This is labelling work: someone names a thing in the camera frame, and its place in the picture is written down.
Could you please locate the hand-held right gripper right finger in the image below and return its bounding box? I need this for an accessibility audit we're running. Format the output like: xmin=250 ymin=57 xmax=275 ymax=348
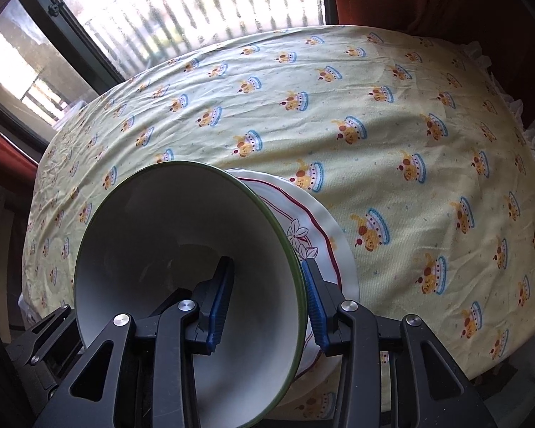
xmin=301 ymin=259 xmax=498 ymax=428

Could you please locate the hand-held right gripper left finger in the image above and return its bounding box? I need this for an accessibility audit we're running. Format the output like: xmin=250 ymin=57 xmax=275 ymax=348
xmin=33 ymin=256 xmax=235 ymax=428

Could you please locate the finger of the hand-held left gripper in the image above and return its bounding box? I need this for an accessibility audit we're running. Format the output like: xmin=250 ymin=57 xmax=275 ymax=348
xmin=24 ymin=303 xmax=83 ymax=364

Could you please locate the beige floral ceramic bowl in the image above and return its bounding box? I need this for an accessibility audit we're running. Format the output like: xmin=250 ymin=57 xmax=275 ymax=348
xmin=73 ymin=161 xmax=305 ymax=424

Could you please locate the white plate red floral print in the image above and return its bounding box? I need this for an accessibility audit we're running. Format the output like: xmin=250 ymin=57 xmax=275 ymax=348
xmin=227 ymin=169 xmax=344 ymax=379

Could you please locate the yellow printed tablecloth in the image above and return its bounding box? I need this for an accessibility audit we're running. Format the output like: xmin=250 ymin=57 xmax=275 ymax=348
xmin=20 ymin=24 xmax=535 ymax=413

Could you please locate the white plastic stool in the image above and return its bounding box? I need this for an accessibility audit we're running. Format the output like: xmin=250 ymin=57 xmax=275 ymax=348
xmin=56 ymin=100 xmax=90 ymax=130

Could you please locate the metal balcony railing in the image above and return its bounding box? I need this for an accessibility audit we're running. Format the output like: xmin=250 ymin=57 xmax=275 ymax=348
xmin=22 ymin=76 xmax=70 ymax=119
xmin=78 ymin=0 xmax=324 ymax=78

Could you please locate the black window frame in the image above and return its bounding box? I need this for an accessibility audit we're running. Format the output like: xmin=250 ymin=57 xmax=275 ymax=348
xmin=15 ymin=0 xmax=126 ymax=94

